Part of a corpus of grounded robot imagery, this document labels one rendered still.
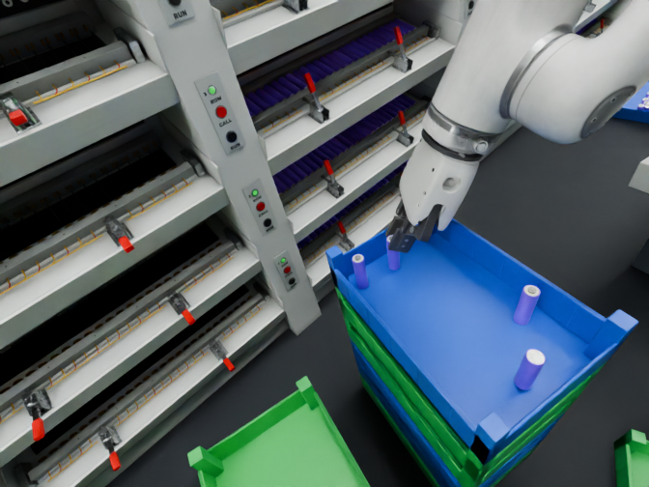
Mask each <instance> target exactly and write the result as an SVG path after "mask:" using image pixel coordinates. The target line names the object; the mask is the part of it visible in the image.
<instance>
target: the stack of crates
mask: <svg viewBox="0 0 649 487"><path fill-rule="evenodd" d="M296 385H297V387H298V390H297V391H295V392H294V393H292V394H291V395H289V396H288V397H286V398H285V399H283V400H282V401H280V402H279V403H277V404H276V405H274V406H273V407H271V408H270V409H268V410H267V411H265V412H264V413H262V414H261V415H259V416H257V417H256V418H254V419H253V420H251V421H250V422H248V423H247V424H245V425H244V426H242V427H241V428H240V429H239V430H237V431H236V432H234V433H233V434H231V435H230V436H228V437H227V438H225V439H224V440H222V441H221V442H219V443H218V444H216V445H214V446H213V447H211V448H210V449H208V450H205V449H204V448H203V447H201V446H198V447H196V448H195V449H193V450H192V451H190V452H189V453H188V454H187V456H188V460H189V464H190V467H191V468H193V469H195V470H197V471H198V475H199V479H200V483H201V487H370V485H369V483H368V481H367V480H366V478H365V476H364V474H363V473H362V471H361V469H360V467H359V466H358V465H357V463H356V461H355V460H354V458H353V455H352V454H351V452H350V450H349V448H348V447H347V445H346V443H345V441H344V440H343V438H342V436H341V434H340V433H339V431H338V429H337V427H336V426H335V424H334V422H333V420H332V419H331V417H330V415H329V413H328V412H327V410H326V408H325V406H324V404H323V402H322V400H321V399H320V397H319V395H318V393H317V392H316V391H315V390H314V389H313V387H312V385H311V383H310V381H309V380H308V378H307V376H305V377H303V378H302V379H300V380H299V381H297V382H296Z"/></svg>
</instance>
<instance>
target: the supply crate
mask: <svg viewBox="0 0 649 487"><path fill-rule="evenodd" d="M387 229H388V228H387ZM387 229H385V230H383V231H382V232H380V233H378V234H377V235H376V236H374V237H372V238H371V239H369V240H367V241H365V242H364V243H361V244H359V245H358V246H356V247H354V248H352V249H351V250H349V251H347V252H346V253H344V254H343V252H342V251H341V250H340V249H339V247H338V246H337V245H335V246H334V247H332V248H330V249H328V250H327V251H326V252H325V254H326V258H327V261H328V265H329V268H330V272H331V275H332V279H333V282H334V285H335V286H336V287H337V289H338V290H339V291H340V292H341V294H342V295H343V296H344V297H345V298H346V300H347V301H348V302H349V303H350V304H351V306H352V307H353V308H354V309H355V311H356V312H357V313H358V314H359V316H360V317H361V318H362V319H363V320H364V322H365V323H366V324H367V325H368V326H369V328H370V329H371V330H372V331H373V332H374V334H375V335H376V336H377V337H378V339H379V340H380V341H381V342H382V344H383V345H384V346H385V347H386V348H387V350H388V351H389V352H390V353H391V355H392V356H393V357H394V358H395V359H396V360H397V361H398V362H399V363H400V364H401V366H402V367H403V368H404V369H405V370H406V372H407V373H408V374H409V376H410V377H411V378H412V379H413V380H414V382H415V383H416V384H417V385H418V386H419V388H420V389H421V390H422V391H423V392H424V394H425V395H426V396H427V397H428V399H429V400H430V401H431V402H432V403H433V405H434V406H435V407H436V408H437V410H438V411H439V412H440V413H441V414H442V416H443V417H444V418H445V419H446V421H447V422H448V423H449V424H450V425H451V427H452V428H453V429H454V430H455V431H456V433H457V434H458V435H459V436H460V438H461V439H462V440H463V441H464V442H465V444H466V445H467V446H468V447H469V449H470V450H471V451H472V452H473V453H474V455H475V456H476V457H477V458H478V460H479V461H480V462H481V463H482V464H483V466H485V465H486V464H487V463H489V462H490V461H491V460H492V459H493V458H494V457H495V456H496V455H497V454H498V453H499V452H500V451H502V450H503V449H504V448H505V447H506V446H507V445H509V444H510V443H511V442H512V441H513V440H515V439H516V438H517V437H518V436H519V435H521V434H522V433H523V432H524V431H525V430H526V429H528V428H529V427H530V426H531V425H532V424H533V423H535V422H536V421H537V420H538V419H539V418H540V417H542V416H543V415H544V414H545V413H546V412H548V411H549V410H550V409H551V408H552V407H553V406H555V405H556V404H557V403H558V402H559V401H561V400H562V399H563V398H564V397H565V396H566V395H568V394H569V393H570V392H571V391H572V390H573V389H575V388H576V387H577V386H578V385H579V384H581V383H582V382H583V381H584V380H585V379H586V378H588V377H589V376H590V375H591V374H592V373H594V372H595V371H596V370H597V369H598V368H599V367H601V366H602V365H603V364H604V363H605V362H606V361H608V360H609V359H610V358H611V357H612V355H613V354H614V353H615V352H616V350H617V349H618V348H619V347H620V346H621V344H622V343H623V342H624V341H625V340H626V338H627V337H628V336H629V334H630V333H631V332H632V331H633V330H634V328H635V327H636V326H637V325H638V320H636V319H635V318H633V317H631V316H630V315H628V314H627V313H625V312H623V311H622V310H620V309H618V310H616V311H615V312H614V313H613V314H611V315H610V316H609V317H608V318H605V317H604V316H602V315H601V314H599V313H598V312H596V311H594V310H593V309H591V308H590V307H588V306H587V305H585V304H584V303H582V302H581V301H579V300H577V299H576V298H574V297H573V296H571V295H569V294H568V293H566V292H565V291H563V290H562V289H560V288H559V287H557V286H556V285H554V284H553V283H551V282H550V281H548V280H547V279H545V278H543V277H542V276H541V275H540V274H538V273H536V272H535V271H533V270H532V269H530V268H529V267H527V266H526V265H524V264H522V263H521V262H519V261H518V260H516V259H515V258H513V257H512V256H510V255H509V254H507V253H506V252H504V251H503V250H501V249H500V248H498V247H496V246H495V245H493V244H492V243H490V242H488V241H487V240H485V239H484V238H482V237H481V236H479V235H478V234H476V233H475V232H473V231H471V230H470V229H468V228H467V227H465V226H464V225H462V223H460V222H459V221H457V220H456V219H454V218H452V219H451V221H450V223H449V224H448V226H447V227H446V228H445V229H444V230H443V231H439V230H438V229H437V226H436V225H435V227H434V230H433V232H432V235H431V238H430V240H429V241H428V242H427V243H426V242H420V241H418V240H417V239H416V240H415V242H414V244H413V245H412V247H411V249H410V250H409V252H408V253H404V252H400V268H399V269H398V270H396V271H393V270H391V269H390V268H389V267H388V256H387V246H386V236H385V233H386V231H387ZM355 254H362V255H363V256H364V260H365V266H366V271H367V276H368V282H369V286H368V287H367V288H366V289H359V288H358V287H357V284H356V279H355V275H354V270H353V261H352V258H353V256H354V255H355ZM526 285H534V286H536V287H538V288H539V289H540V291H541V294H540V297H539V299H538V301H537V303H536V306H535V308H534V311H533V313H532V315H531V318H530V320H529V323H528V324H527V325H524V326H522V325H519V324H517V323H516V322H515V321H514V314H515V311H516V308H517V306H518V303H519V300H520V297H521V294H522V289H523V287H524V286H526ZM529 349H536V350H539V351H540V352H542V353H543V354H544V355H545V357H546V362H545V364H544V365H543V367H542V369H541V371H540V373H539V375H538V376H537V378H536V380H535V382H534V384H533V385H532V387H531V389H528V390H523V389H520V388H518V387H517V386H516V384H515V382H514V378H515V376H516V374H517V372H518V369H519V367H520V365H521V363H522V359H523V357H524V355H525V353H526V351H527V350H529Z"/></svg>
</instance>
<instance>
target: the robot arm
mask: <svg viewBox="0 0 649 487"><path fill-rule="evenodd" d="M588 1H589V0H478V1H477V3H476V5H475V8H474V10H473V12H472V14H471V16H470V18H469V20H468V23H467V25H466V28H465V30H464V32H463V34H462V36H461V38H460V40H459V42H458V44H457V47H456V49H455V51H454V53H453V55H452V57H451V60H450V62H449V64H448V66H447V68H446V70H445V72H444V75H443V77H442V79H441V81H440V83H439V84H438V87H437V90H436V92H435V94H434V96H433V99H432V101H431V103H430V105H429V107H428V109H427V111H426V114H425V116H424V118H423V120H422V126H423V130H422V131H421V135H422V137H421V139H420V140H419V142H418V144H417V146H416V147H415V149H414V151H413V153H412V155H411V157H410V158H409V161H408V163H407V165H406V168H405V170H404V172H403V174H402V177H401V180H400V191H401V195H402V196H401V201H400V203H399V205H398V207H397V209H396V215H394V217H393V219H392V221H391V223H390V225H389V227H388V229H387V231H386V233H385V236H386V237H388V236H390V235H393V237H392V239H391V241H390V243H389V245H388V249H389V250H393V251H398V252H404V253H408V252H409V250H410V249H411V247H412V245H413V244H414V242H415V240H416V239H417V240H418V241H420V242H426V243H427V242H428V241H429V240H430V238H431V235H432V232H433V230H434V227H435V225H436V226H437V229H438V230H439V231H443V230H444V229H445V228H446V227H447V226H448V224H449V223H450V221H451V219H452V218H453V216H454V215H455V213H456V211H458V209H459V207H460V205H461V204H462V202H463V200H464V198H465V196H466V194H467V192H468V190H469V187H470V185H471V183H472V181H473V179H474V177H475V174H476V172H477V169H478V166H479V162H478V160H480V159H481V158H482V156H483V155H486V154H488V153H489V152H490V151H491V150H492V149H493V147H494V145H495V143H496V142H497V140H498V139H499V137H500V136H501V134H502V133H503V132H504V131H505V129H506V128H507V126H508V124H509V123H510V121H511V120H512V119H513V120H515V121H516V122H518V123H519V124H521V125H523V126H524V127H526V128H527V129H530V130H531V131H533V132H535V133H536V134H538V135H540V136H542V137H543V138H545V139H547V140H549V141H551V142H554V143H558V144H572V143H576V142H579V141H580V140H582V139H584V138H586V137H587V136H589V135H590V134H592V133H593V132H595V131H596V130H597V129H600V128H601V127H602V126H604V125H605V122H607V121H608V120H609V119H610V118H611V117H612V116H613V115H614V114H615V113H616V112H617V111H620V110H621V109H622V108H623V107H624V105H625V104H626V103H627V102H628V101H629V100H630V99H631V98H632V97H633V96H634V95H635V94H636V93H637V92H638V91H639V90H640V89H641V88H642V87H643V86H644V85H645V84H646V83H647V82H648V81H649V0H631V1H630V2H629V4H628V5H627V7H626V8H625V9H624V10H623V12H622V13H621V14H620V15H619V16H618V17H617V18H616V19H615V20H614V21H613V23H612V24H611V25H610V26H609V27H608V28H607V29H606V30H605V32H604V33H602V34H601V35H600V36H598V37H596V38H594V39H587V38H584V37H582V36H580V35H577V34H575V33H573V27H574V24H575V22H576V20H577V19H578V16H579V15H580V13H581V12H582V10H583V9H584V7H585V6H586V4H587V3H588ZM418 223H419V224H418ZM416 224H418V226H416Z"/></svg>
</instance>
